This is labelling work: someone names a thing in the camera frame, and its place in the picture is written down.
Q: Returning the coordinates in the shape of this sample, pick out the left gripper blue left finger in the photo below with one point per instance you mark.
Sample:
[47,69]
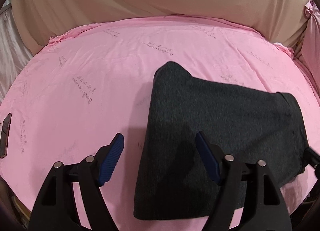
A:
[70,197]

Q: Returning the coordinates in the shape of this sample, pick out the dark grey pants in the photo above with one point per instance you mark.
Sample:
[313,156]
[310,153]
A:
[251,125]

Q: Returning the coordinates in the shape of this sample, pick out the pink bed sheet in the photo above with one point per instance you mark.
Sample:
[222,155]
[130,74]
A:
[95,81]

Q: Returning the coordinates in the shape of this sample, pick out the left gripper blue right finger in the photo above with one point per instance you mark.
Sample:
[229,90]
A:
[264,206]

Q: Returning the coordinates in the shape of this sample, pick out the white satin curtain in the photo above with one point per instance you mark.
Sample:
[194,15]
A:
[14,55]

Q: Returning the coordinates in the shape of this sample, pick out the black smartphone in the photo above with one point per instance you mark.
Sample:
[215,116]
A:
[5,128]

